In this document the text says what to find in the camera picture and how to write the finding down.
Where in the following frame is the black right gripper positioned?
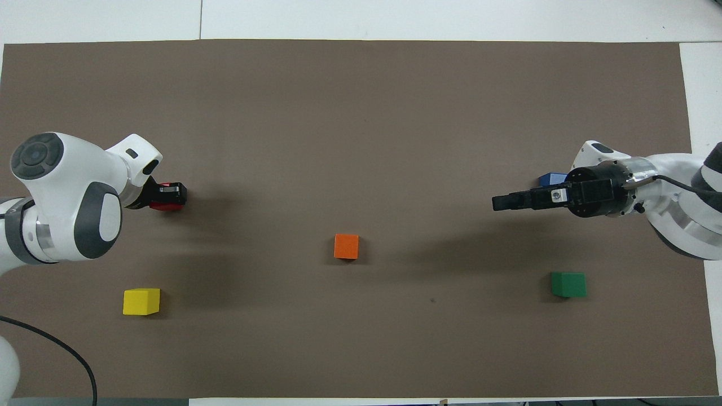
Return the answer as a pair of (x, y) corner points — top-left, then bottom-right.
(492, 164), (637, 218)

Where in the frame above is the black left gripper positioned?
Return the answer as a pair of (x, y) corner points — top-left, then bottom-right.
(127, 176), (187, 210)

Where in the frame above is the red wooden block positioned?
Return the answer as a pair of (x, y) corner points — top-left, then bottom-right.
(149, 183), (184, 213)

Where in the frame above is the green wooden block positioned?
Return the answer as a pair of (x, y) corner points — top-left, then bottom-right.
(551, 272), (587, 298)

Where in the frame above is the yellow wooden block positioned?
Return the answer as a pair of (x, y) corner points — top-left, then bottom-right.
(123, 288), (161, 316)

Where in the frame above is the orange wooden block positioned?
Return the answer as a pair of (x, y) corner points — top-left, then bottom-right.
(333, 234), (360, 260)

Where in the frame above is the brown table mat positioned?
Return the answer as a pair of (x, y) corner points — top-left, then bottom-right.
(0, 39), (720, 399)

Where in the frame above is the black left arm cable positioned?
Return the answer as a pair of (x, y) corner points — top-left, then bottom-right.
(0, 316), (98, 406)

